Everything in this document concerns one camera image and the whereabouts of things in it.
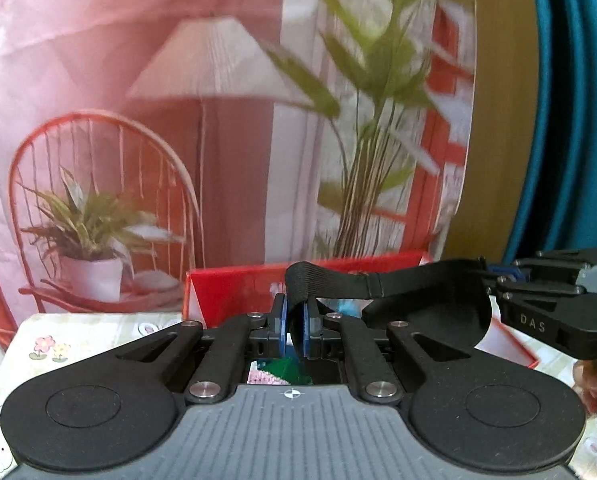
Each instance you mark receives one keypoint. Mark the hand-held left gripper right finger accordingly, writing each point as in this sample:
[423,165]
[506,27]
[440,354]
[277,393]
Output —
[312,330]

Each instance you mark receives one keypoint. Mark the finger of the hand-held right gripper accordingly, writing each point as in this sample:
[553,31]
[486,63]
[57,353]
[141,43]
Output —
[538,291]
[568,259]

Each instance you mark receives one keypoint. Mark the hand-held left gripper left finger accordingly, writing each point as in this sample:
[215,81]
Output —
[281,325]

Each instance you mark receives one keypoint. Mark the red strawberry print cardboard box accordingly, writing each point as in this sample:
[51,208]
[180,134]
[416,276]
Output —
[228,295]

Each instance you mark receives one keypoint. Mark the black eye mask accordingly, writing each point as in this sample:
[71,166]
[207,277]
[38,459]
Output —
[428,305]

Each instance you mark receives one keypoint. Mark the person's right hand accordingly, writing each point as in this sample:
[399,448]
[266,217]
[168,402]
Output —
[591,385]

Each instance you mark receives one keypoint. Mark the pink knitted cloth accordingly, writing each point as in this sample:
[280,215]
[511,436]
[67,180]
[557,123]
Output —
[261,375]

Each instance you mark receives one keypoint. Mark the blue curtain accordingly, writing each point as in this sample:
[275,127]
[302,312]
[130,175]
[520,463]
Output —
[578,110]

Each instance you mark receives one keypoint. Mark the green checked tablecloth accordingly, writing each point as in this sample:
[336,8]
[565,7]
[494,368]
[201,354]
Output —
[103,332]

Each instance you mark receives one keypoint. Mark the printed wall backdrop cloth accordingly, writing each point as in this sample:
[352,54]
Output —
[128,60]

